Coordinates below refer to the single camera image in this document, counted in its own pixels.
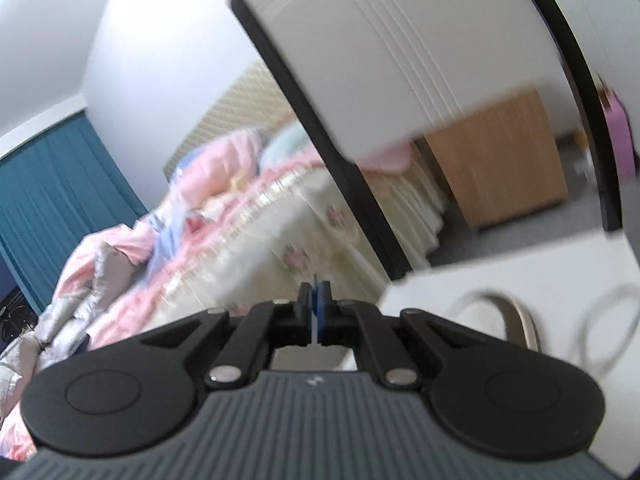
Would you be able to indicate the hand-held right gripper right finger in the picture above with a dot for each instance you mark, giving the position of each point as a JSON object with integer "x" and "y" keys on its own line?
{"x": 325, "y": 317}

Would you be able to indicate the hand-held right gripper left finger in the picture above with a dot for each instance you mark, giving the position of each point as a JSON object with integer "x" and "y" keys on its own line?
{"x": 306, "y": 317}

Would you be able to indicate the white and brown sneaker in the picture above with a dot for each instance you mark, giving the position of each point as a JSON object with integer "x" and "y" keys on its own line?
{"x": 520, "y": 320}

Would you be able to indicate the white shoelace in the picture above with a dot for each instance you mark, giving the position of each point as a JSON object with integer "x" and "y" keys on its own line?
{"x": 587, "y": 325}

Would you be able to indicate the cream quilted bed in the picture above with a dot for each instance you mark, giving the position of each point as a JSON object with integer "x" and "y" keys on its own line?
{"x": 290, "y": 240}

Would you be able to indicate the pink pastel duvet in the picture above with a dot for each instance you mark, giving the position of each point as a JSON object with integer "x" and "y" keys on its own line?
{"x": 215, "y": 175}

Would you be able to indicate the pastel pillow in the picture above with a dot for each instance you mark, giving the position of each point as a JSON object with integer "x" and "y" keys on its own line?
{"x": 290, "y": 147}

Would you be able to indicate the wooden nightstand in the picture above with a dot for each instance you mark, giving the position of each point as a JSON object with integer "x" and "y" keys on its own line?
{"x": 500, "y": 160}

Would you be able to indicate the silver padded jacket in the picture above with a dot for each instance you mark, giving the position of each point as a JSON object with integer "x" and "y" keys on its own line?
{"x": 70, "y": 310}

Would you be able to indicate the blue curtain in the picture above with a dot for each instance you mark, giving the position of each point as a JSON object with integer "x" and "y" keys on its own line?
{"x": 60, "y": 200}

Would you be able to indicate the pink box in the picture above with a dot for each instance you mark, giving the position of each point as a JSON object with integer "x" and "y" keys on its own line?
{"x": 622, "y": 135}

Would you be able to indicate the white chair with black frame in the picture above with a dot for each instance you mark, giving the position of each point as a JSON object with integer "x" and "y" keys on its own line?
{"x": 380, "y": 50}

